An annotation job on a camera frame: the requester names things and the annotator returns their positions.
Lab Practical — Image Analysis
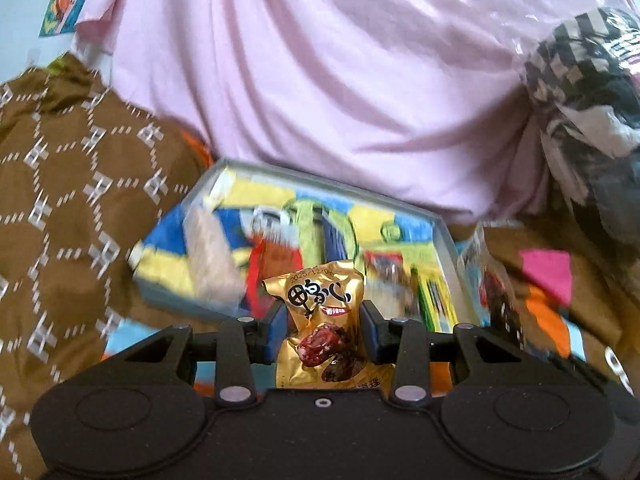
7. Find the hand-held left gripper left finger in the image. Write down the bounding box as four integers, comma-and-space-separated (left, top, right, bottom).
120, 301, 289, 407

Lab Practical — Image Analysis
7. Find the clear packet of red snack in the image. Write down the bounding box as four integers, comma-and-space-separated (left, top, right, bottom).
459, 225, 527, 353

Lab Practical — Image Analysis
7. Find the clear pack of rice crackers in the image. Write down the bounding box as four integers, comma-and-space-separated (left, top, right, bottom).
181, 206, 247, 307

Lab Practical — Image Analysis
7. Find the gold snack packet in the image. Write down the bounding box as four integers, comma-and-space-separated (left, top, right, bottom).
262, 260, 399, 391

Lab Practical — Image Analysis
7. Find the colourful printed blanket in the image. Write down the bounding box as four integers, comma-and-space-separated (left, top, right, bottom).
447, 217, 640, 401

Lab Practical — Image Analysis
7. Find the brown patterned blanket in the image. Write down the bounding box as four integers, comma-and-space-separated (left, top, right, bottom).
0, 52, 217, 480

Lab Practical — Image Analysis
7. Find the grey tray with colourful liner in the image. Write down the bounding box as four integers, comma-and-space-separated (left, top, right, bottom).
131, 157, 485, 335

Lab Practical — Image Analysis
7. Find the brown snack packet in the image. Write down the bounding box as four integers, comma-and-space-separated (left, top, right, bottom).
362, 251, 407, 287

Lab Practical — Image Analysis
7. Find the pink cloth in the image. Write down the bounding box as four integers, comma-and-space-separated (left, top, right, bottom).
74, 0, 623, 223

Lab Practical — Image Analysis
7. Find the clear plastic bag of clothes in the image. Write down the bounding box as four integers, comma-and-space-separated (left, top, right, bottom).
450, 0, 640, 247

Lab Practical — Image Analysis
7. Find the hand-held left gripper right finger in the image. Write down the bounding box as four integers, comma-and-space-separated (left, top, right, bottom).
360, 300, 527, 407

